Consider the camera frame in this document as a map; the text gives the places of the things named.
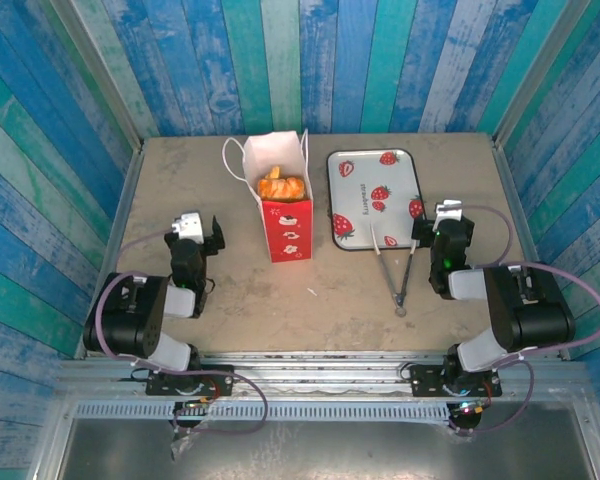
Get grey metal frame post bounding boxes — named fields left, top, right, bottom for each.
left=492, top=0, right=584, bottom=146
left=49, top=0, right=144, bottom=146

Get white metal tongs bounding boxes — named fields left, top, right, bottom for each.
left=369, top=222, right=420, bottom=319

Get long fake bread roll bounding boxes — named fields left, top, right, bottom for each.
left=257, top=165, right=287, bottom=201

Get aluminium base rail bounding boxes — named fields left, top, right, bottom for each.
left=194, top=351, right=454, bottom=401

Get white slotted cable duct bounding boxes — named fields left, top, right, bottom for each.
left=72, top=402, right=454, bottom=422

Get red white paper bag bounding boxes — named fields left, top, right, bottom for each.
left=222, top=128, right=315, bottom=264

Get white strawberry print tray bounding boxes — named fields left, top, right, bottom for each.
left=326, top=147, right=426, bottom=251

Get small electronics board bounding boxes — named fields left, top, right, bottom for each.
left=449, top=397, right=491, bottom=419
left=172, top=397, right=216, bottom=416

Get grey metal sheet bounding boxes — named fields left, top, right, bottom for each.
left=59, top=418, right=599, bottom=480

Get grey metal table edge rail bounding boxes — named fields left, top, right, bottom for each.
left=73, top=137, right=149, bottom=361
left=490, top=134, right=574, bottom=361

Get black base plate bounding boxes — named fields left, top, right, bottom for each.
left=144, top=364, right=235, bottom=397
left=409, top=365, right=504, bottom=399

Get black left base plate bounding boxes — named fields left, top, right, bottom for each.
left=144, top=364, right=235, bottom=397

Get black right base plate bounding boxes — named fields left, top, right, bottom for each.
left=409, top=365, right=504, bottom=399

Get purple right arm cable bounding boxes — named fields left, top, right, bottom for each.
left=449, top=203, right=600, bottom=437

